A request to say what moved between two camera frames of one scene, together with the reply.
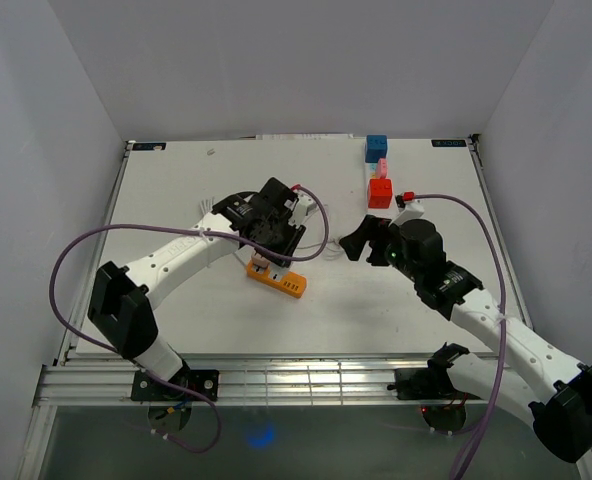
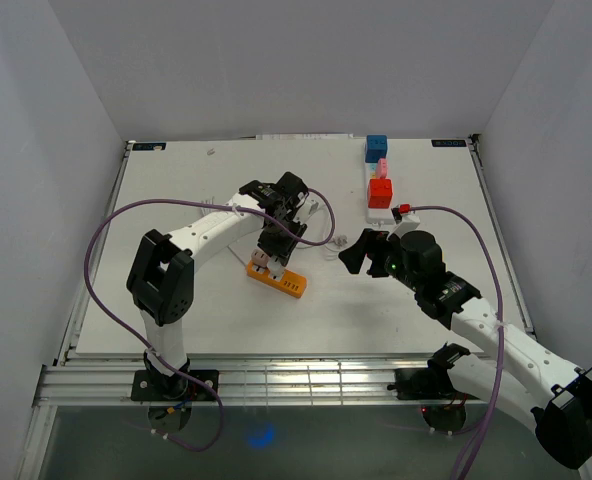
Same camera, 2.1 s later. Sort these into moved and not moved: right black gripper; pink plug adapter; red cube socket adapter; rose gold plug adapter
Moved: right black gripper
Not moved: rose gold plug adapter; red cube socket adapter; pink plug adapter
